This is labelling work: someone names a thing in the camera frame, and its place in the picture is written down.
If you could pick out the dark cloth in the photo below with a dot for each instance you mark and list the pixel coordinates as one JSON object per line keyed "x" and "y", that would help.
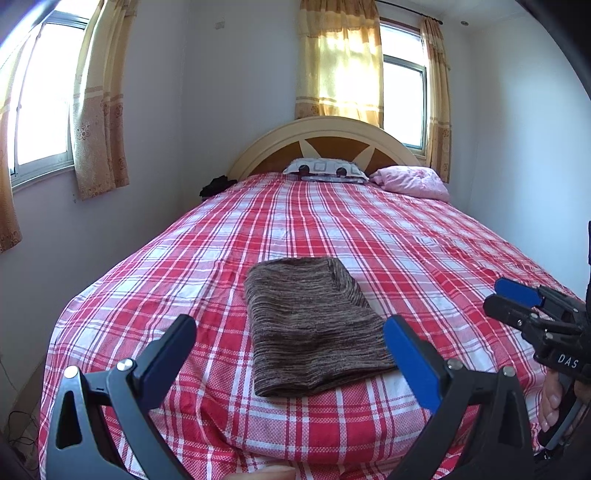
{"x": 217, "y": 187}

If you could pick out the person's left hand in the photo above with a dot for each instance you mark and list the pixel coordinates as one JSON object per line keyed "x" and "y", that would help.
{"x": 268, "y": 474}

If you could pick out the bed with red plaid sheet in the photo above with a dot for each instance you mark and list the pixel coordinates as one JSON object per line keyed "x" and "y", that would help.
{"x": 277, "y": 221}

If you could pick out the yellow floral curtain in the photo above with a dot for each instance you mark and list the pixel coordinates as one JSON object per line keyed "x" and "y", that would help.
{"x": 339, "y": 60}
{"x": 436, "y": 92}
{"x": 101, "y": 115}

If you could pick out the side wall window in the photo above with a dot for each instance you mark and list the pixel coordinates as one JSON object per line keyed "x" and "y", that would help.
{"x": 44, "y": 101}

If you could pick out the cream and brown headboard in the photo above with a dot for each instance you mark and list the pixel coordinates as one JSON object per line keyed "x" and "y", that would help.
{"x": 323, "y": 138}

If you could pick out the window behind headboard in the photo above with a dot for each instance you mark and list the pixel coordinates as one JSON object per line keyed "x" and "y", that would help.
{"x": 404, "y": 97}

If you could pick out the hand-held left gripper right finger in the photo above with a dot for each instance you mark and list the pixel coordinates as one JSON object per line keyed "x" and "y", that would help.
{"x": 408, "y": 360}

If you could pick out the brown knit sweater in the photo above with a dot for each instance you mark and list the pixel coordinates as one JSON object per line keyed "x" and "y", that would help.
{"x": 309, "y": 323}

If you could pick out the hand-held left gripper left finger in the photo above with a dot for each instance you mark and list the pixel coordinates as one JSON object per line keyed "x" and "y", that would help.
{"x": 168, "y": 357}

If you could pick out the black curtain rod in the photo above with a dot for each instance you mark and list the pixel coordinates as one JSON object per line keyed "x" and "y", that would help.
{"x": 406, "y": 7}

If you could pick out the white patterned pillow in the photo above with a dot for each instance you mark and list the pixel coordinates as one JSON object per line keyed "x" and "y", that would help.
{"x": 323, "y": 167}

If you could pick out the pink pillow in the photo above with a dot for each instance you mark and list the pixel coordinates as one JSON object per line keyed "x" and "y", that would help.
{"x": 411, "y": 182}

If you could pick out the person's right hand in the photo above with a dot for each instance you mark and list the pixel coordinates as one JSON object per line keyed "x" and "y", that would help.
{"x": 550, "y": 399}

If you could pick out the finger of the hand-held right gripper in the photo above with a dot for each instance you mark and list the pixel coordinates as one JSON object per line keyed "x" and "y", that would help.
{"x": 519, "y": 290}
{"x": 512, "y": 311}

